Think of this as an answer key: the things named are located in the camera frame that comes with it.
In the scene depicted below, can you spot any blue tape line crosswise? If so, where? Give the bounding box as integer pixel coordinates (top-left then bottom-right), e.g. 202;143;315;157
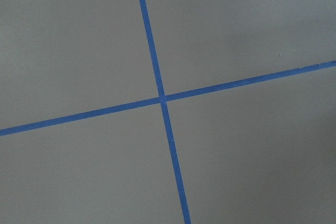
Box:
1;61;335;136

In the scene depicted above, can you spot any blue tape line lengthwise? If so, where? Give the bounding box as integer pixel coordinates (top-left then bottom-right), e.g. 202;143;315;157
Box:
139;0;192;223

